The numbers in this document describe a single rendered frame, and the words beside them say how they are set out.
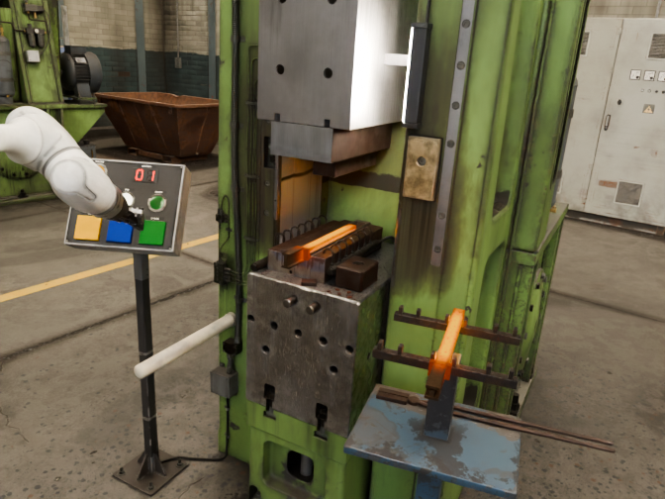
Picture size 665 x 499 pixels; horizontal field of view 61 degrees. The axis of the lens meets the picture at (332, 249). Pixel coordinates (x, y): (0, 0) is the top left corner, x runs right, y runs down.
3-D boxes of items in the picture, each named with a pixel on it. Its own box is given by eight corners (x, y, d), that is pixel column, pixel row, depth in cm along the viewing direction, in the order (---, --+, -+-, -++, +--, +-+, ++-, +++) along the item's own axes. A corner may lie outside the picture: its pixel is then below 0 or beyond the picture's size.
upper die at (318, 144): (331, 163, 154) (332, 128, 151) (270, 153, 162) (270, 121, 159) (390, 148, 189) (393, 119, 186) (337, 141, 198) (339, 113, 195)
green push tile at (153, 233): (162, 245, 170) (165, 221, 171) (138, 243, 170) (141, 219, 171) (164, 246, 171) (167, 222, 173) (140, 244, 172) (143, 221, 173)
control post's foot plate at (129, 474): (151, 499, 202) (149, 479, 200) (108, 476, 212) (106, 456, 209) (192, 464, 221) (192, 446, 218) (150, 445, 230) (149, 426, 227)
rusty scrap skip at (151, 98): (177, 170, 745) (175, 105, 718) (94, 150, 846) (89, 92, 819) (241, 161, 840) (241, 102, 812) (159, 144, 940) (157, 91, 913)
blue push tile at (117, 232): (130, 243, 170) (133, 218, 172) (105, 241, 170) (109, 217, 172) (132, 244, 172) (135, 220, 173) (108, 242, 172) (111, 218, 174)
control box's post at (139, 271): (151, 475, 214) (137, 199, 179) (144, 471, 215) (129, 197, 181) (159, 469, 217) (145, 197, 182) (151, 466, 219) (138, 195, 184)
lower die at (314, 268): (324, 283, 165) (325, 256, 162) (267, 268, 174) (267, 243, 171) (381, 248, 200) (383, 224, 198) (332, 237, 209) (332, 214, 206)
